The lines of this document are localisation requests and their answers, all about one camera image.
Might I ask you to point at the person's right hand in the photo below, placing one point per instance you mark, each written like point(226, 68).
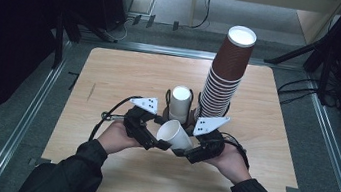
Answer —
point(231, 165)

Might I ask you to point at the small dark floor bracket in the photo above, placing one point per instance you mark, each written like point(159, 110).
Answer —
point(175, 26)
point(150, 21)

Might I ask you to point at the stack of brown paper cups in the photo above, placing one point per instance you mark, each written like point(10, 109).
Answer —
point(230, 60)

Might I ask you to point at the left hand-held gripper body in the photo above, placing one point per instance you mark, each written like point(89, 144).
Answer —
point(137, 123)

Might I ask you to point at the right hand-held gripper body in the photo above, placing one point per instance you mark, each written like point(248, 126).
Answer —
point(210, 145)

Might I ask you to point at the person's left hand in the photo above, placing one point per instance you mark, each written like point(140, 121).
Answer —
point(115, 137)

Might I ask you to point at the light wooden shelf unit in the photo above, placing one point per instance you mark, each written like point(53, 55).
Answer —
point(316, 22)

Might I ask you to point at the black tripod stand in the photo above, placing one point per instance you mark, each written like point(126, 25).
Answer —
point(325, 77)

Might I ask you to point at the single white paper cup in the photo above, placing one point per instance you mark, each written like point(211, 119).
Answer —
point(174, 137)

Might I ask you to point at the black metal stand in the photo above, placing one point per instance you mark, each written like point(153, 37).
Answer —
point(59, 43)

